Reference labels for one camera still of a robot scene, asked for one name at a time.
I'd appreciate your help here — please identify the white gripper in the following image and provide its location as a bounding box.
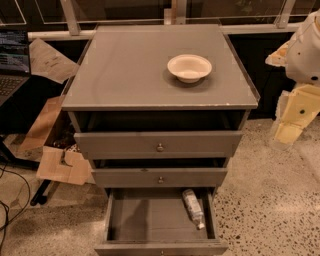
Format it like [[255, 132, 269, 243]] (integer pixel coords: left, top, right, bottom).
[[265, 42, 320, 144]]

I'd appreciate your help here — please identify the blue plastic bottle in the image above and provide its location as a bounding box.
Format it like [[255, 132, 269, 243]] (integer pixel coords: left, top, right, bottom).
[[182, 189, 205, 230]]

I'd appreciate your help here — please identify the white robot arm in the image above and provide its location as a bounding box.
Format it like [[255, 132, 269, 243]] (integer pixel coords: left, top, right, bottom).
[[265, 11, 320, 148]]

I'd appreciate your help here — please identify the grey drawer cabinet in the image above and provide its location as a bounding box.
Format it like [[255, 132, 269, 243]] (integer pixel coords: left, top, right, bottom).
[[61, 23, 261, 198]]

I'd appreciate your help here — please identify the grey top drawer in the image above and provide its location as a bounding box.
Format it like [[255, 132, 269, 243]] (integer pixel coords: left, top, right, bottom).
[[74, 131, 242, 160]]

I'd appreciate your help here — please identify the grey drawer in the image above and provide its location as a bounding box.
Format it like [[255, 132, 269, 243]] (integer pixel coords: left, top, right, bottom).
[[95, 188, 228, 256], [92, 168, 227, 188], [74, 131, 242, 160]]

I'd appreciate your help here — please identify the grey middle drawer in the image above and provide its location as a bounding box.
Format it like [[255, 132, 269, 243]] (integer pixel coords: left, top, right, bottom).
[[92, 168, 227, 188]]

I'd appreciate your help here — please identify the grey bottom drawer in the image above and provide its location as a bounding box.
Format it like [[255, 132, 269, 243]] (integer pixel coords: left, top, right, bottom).
[[95, 188, 228, 256]]

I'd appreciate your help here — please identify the white bowl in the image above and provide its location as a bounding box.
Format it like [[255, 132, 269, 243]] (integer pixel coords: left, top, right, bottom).
[[167, 54, 212, 83]]

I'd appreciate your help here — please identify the open cardboard box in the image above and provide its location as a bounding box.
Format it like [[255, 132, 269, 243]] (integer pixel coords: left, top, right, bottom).
[[15, 95, 94, 186]]

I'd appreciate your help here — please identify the crumpled brown paper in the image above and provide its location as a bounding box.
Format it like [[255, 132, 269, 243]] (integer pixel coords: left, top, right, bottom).
[[29, 38, 79, 84]]

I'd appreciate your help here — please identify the black laptop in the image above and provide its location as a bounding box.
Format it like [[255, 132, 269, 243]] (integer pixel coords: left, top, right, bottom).
[[0, 28, 31, 106]]

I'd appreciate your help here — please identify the white horizontal rail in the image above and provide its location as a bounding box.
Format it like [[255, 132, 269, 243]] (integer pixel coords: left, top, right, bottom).
[[28, 22, 301, 41]]

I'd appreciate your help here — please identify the black floor cable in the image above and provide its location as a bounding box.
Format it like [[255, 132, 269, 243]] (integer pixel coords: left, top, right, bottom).
[[0, 163, 32, 251]]

